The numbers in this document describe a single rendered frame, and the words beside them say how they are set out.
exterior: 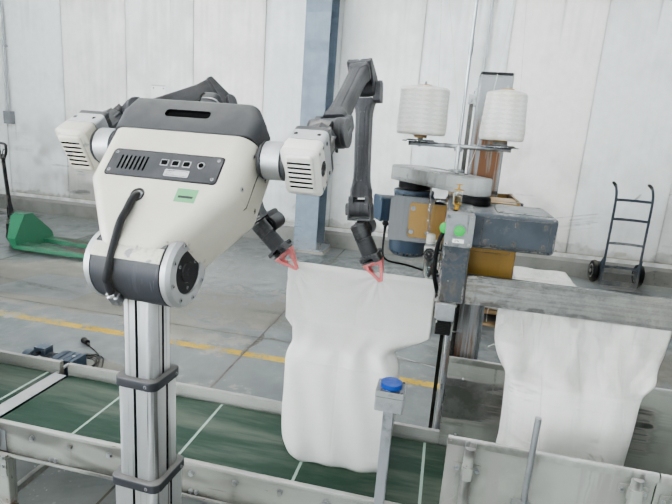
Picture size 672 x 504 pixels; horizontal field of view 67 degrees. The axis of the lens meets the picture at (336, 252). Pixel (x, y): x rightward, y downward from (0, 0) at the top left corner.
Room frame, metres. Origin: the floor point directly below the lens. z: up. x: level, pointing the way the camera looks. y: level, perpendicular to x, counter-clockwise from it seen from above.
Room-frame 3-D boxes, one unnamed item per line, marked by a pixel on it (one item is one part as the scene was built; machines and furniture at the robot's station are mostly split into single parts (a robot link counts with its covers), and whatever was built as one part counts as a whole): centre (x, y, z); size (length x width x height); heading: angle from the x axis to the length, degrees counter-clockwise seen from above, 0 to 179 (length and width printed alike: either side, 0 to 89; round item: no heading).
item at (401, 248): (1.92, -0.27, 1.21); 0.15 x 0.15 x 0.25
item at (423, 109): (1.77, -0.25, 1.61); 0.17 x 0.17 x 0.17
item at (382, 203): (1.89, -0.17, 1.25); 0.10 x 0.08 x 0.12; 14
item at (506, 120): (1.72, -0.51, 1.61); 0.15 x 0.14 x 0.17; 79
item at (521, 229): (1.50, -0.47, 1.21); 0.30 x 0.25 x 0.30; 79
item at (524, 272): (4.64, -1.89, 0.32); 0.68 x 0.45 x 0.15; 79
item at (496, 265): (1.84, -0.50, 1.18); 0.34 x 0.25 x 0.31; 169
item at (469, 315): (1.93, -0.52, 0.88); 0.12 x 0.11 x 1.74; 169
